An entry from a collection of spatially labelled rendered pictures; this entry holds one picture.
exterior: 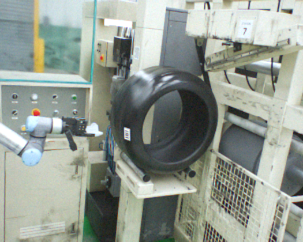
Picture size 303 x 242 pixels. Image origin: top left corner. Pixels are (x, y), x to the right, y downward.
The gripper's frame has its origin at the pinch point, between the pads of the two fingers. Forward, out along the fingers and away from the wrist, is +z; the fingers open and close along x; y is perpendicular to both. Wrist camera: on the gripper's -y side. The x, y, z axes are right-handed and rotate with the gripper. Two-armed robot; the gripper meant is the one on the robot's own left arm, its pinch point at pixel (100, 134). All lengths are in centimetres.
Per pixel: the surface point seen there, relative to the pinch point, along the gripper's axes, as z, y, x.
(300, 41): 65, 64, -47
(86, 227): 36, -108, 87
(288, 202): 71, -5, -61
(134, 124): 12.1, 10.0, -11.6
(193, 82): 39, 35, -12
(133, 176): 23.9, -22.2, -0.2
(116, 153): 21.1, -18.0, 22.8
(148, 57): 29, 42, 25
